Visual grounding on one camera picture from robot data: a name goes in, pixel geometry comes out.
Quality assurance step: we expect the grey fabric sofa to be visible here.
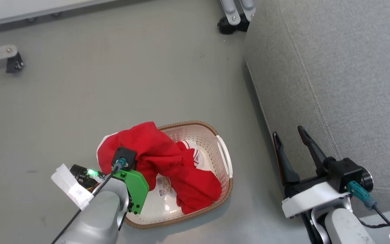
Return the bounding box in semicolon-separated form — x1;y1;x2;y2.
244;0;390;217

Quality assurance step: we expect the printed label inside basket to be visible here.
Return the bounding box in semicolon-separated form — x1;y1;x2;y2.
156;176;174;197

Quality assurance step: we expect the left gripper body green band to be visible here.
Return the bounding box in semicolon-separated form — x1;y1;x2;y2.
70;164;150;215

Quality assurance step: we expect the red garment with white hem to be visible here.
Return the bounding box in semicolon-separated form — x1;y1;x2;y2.
96;121;195;192

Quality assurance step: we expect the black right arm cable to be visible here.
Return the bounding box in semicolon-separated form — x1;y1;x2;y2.
347;181;390;244

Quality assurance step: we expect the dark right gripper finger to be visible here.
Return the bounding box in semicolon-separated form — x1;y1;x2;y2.
298;125;328;167
273;131;301;186

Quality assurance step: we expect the white partition panel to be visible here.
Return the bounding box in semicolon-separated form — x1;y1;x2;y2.
0;0;117;30

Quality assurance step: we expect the cream perforated laundry basket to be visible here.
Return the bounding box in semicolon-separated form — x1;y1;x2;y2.
119;120;234;229

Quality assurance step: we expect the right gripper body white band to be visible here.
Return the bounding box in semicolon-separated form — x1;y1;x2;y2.
282;158;350;218

